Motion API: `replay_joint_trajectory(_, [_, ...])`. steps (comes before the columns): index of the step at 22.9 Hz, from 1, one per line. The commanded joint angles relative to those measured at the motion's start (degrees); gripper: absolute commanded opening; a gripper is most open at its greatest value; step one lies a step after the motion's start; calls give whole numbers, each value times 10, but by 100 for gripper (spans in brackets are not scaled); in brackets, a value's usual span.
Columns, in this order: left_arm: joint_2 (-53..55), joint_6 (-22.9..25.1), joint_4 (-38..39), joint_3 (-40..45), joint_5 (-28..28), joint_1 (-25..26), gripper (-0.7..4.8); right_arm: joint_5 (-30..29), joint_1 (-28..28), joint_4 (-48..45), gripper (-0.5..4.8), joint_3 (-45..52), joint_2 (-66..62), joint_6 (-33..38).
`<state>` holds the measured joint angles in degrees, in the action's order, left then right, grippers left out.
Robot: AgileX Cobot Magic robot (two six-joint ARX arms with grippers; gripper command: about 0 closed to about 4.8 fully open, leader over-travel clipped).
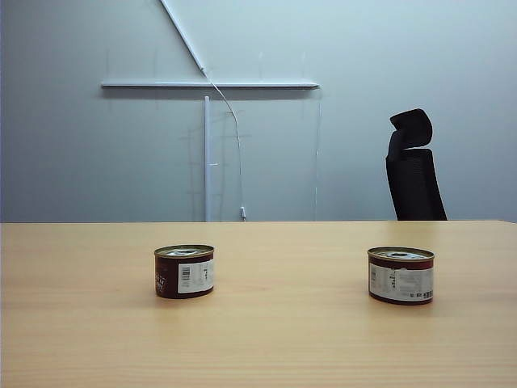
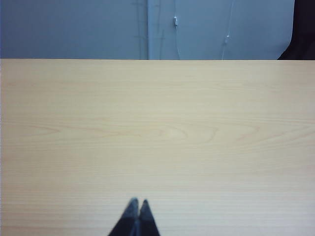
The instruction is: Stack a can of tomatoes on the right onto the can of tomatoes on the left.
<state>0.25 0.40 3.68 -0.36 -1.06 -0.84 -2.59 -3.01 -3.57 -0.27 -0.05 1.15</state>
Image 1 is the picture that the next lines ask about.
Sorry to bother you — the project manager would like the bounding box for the dark red tomato can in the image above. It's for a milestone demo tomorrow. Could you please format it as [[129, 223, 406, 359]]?
[[153, 244, 215, 300]]

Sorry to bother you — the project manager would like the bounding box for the white vertical wall conduit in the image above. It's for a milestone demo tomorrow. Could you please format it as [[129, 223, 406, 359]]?
[[203, 95, 214, 223]]

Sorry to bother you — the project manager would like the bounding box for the white diagonal wall conduit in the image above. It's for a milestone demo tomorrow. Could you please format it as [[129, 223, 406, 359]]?
[[158, 0, 208, 74]]

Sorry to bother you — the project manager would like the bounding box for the red white-label tomato can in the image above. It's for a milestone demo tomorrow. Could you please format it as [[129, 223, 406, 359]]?
[[367, 247, 435, 305]]

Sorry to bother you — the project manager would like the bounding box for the thin white hanging cable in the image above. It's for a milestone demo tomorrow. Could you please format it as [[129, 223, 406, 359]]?
[[204, 68, 248, 221]]

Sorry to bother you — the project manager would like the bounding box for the black mesh office chair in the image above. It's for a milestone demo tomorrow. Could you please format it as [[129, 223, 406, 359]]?
[[384, 108, 448, 221]]

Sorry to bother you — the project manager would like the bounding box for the white horizontal wall conduit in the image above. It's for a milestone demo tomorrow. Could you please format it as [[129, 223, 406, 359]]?
[[100, 80, 321, 90]]

